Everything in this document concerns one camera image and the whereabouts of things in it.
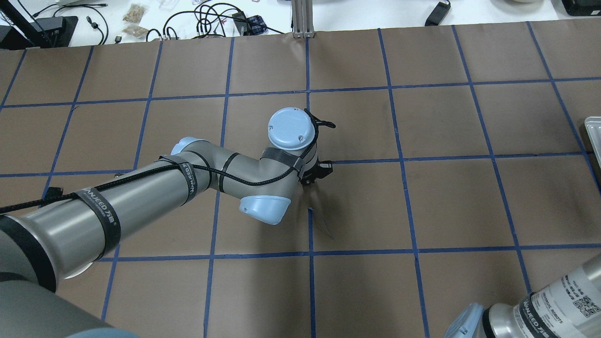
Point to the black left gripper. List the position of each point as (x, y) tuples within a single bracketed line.
[(313, 174)]

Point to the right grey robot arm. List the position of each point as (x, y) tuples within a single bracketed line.
[(569, 307)]

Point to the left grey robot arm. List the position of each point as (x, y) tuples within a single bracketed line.
[(45, 241)]

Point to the black power adapter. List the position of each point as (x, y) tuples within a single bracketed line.
[(438, 13)]

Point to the bag of small parts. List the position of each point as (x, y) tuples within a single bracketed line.
[(135, 31), (135, 13)]

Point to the black brake pad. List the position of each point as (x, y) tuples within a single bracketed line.
[(53, 192)]

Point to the aluminium frame post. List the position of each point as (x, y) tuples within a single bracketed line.
[(302, 19)]

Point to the black camera stand base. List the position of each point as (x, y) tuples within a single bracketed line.
[(23, 33)]

